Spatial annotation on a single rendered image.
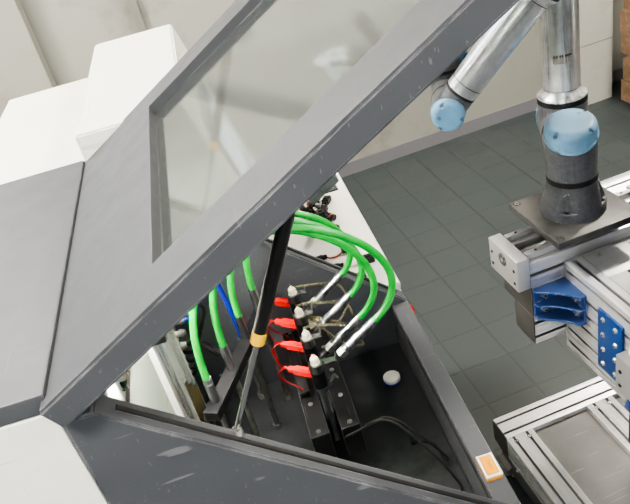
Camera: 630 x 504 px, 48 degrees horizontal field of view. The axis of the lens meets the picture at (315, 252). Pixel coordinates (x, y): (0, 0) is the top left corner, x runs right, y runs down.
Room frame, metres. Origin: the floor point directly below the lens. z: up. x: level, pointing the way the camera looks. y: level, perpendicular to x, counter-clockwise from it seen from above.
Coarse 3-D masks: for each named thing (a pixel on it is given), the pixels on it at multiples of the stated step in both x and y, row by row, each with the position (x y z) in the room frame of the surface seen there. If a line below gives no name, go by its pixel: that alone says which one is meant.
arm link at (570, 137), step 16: (560, 112) 1.47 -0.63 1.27; (576, 112) 1.46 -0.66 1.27; (544, 128) 1.45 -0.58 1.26; (560, 128) 1.41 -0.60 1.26; (576, 128) 1.40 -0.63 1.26; (592, 128) 1.39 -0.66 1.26; (544, 144) 1.45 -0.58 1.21; (560, 144) 1.39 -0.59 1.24; (576, 144) 1.37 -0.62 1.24; (592, 144) 1.38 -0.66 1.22; (560, 160) 1.39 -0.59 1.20; (576, 160) 1.37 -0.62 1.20; (592, 160) 1.38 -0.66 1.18; (560, 176) 1.39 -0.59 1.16; (576, 176) 1.37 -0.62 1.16; (592, 176) 1.38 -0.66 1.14
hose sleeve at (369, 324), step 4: (368, 320) 1.04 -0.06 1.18; (372, 320) 1.03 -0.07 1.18; (364, 324) 1.04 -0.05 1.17; (368, 324) 1.03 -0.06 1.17; (372, 324) 1.03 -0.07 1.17; (376, 324) 1.03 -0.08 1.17; (360, 328) 1.04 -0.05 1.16; (364, 328) 1.03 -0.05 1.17; (368, 328) 1.03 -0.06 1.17; (372, 328) 1.03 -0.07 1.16; (356, 332) 1.04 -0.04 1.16; (360, 332) 1.03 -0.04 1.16; (364, 332) 1.03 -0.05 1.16; (368, 332) 1.03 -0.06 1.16; (352, 336) 1.04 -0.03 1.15; (356, 336) 1.03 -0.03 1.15; (360, 336) 1.03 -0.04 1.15; (364, 336) 1.03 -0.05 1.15; (348, 340) 1.04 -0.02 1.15; (352, 340) 1.03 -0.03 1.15; (356, 340) 1.03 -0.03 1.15; (360, 340) 1.03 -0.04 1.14; (344, 344) 1.04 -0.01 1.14; (348, 344) 1.03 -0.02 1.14; (352, 344) 1.03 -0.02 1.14; (356, 344) 1.03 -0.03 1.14; (344, 348) 1.03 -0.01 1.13; (348, 348) 1.03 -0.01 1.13; (352, 348) 1.03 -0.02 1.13
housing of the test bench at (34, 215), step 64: (0, 128) 1.80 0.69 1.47; (64, 128) 1.67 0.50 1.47; (0, 192) 1.30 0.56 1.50; (64, 192) 1.22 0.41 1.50; (0, 256) 1.04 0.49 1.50; (64, 256) 0.98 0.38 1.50; (0, 320) 0.85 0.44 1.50; (0, 384) 0.70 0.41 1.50; (0, 448) 0.66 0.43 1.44; (64, 448) 0.66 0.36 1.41
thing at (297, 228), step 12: (300, 228) 1.03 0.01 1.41; (312, 228) 1.03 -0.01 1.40; (324, 228) 1.03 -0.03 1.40; (348, 240) 1.03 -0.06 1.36; (360, 240) 1.04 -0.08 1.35; (372, 252) 1.03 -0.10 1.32; (384, 264) 1.04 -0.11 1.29; (384, 300) 1.04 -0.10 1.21; (192, 312) 1.01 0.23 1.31; (384, 312) 1.03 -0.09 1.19; (192, 324) 1.01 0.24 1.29; (192, 336) 1.01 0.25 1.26; (204, 372) 1.01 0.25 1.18; (204, 384) 1.01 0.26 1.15
